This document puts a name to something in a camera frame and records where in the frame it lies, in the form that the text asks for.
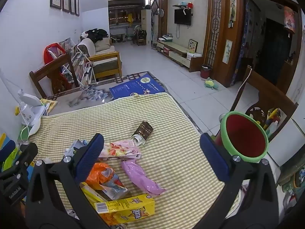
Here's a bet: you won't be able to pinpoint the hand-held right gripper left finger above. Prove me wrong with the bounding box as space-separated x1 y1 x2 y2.
25 133 112 229

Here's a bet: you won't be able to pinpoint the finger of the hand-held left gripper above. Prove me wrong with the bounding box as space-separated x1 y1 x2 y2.
0 143 39 180
0 172 28 206

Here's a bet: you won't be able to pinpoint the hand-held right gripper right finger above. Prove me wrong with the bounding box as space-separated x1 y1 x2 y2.
191 133 279 229

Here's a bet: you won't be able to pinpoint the yellow plastic wrapper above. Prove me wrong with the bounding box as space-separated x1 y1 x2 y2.
80 182 109 204

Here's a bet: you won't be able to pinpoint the pink strawberry snack box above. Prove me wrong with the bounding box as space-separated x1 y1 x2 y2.
98 140 142 161

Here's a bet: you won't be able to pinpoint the red bin with green rim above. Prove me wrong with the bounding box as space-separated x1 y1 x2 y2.
214 111 269 164

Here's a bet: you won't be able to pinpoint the clear printed snack bag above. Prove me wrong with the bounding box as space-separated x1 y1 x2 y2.
99 167 130 201

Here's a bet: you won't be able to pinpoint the pink plastic wrapper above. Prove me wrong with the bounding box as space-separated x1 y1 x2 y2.
120 159 167 196

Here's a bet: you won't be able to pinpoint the dark brown coffee packet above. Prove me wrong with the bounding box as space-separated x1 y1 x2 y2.
132 121 154 146

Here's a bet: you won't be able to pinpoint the yellow drink carton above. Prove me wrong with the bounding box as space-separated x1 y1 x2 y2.
94 194 156 225

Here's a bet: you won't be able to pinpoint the crumpled blue white packet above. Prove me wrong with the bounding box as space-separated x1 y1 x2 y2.
64 139 90 158

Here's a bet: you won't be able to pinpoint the blue yellow folded bag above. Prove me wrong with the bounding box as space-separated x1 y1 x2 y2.
0 132 18 172

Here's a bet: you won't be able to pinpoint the green yellow striped mat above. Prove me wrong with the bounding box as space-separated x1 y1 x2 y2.
29 93 241 229

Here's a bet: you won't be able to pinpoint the white desk fan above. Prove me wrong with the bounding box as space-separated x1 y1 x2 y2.
18 89 49 134

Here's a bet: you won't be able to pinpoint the yellow book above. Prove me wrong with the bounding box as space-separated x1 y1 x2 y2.
40 98 58 114

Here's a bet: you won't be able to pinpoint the colourful toys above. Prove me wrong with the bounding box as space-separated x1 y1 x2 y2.
262 107 286 136

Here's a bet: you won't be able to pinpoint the green plush toy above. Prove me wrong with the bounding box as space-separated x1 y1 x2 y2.
204 77 218 90

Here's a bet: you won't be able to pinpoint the blue printed booklet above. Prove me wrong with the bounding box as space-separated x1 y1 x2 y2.
109 74 166 100

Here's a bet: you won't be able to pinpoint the small red floor bin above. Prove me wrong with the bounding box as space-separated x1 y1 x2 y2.
200 65 212 79

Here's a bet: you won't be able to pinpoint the carved wooden chair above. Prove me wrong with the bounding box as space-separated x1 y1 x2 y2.
230 65 299 144

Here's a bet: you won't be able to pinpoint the dark wooden chair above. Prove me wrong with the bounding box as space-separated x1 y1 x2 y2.
29 52 80 98

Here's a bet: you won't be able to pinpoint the white book rack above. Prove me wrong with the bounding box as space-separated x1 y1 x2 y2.
58 38 97 86

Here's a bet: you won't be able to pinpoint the red bag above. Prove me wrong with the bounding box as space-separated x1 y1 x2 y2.
43 43 74 94

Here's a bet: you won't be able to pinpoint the narrow flower painting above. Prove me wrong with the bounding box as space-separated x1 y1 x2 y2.
222 39 233 65
229 0 237 21

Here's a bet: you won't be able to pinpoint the framed geometric picture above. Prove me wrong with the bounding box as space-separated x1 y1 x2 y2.
188 39 198 53

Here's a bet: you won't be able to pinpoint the wooden television cabinet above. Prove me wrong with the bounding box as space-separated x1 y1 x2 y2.
156 40 203 72

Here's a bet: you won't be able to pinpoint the pile of black clothes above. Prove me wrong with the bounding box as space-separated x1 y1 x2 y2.
80 29 109 42

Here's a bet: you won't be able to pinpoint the white standing air conditioner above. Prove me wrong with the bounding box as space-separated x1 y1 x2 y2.
141 10 152 44

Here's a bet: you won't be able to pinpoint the white bead string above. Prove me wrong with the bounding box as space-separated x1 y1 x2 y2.
231 65 253 111

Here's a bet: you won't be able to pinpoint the wooden frame sofa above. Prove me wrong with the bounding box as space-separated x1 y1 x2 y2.
77 38 122 79

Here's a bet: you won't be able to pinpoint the black wall television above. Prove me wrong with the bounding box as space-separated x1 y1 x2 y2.
174 9 192 26

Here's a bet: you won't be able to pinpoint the red wall calendar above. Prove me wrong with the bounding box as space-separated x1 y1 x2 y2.
283 6 296 34

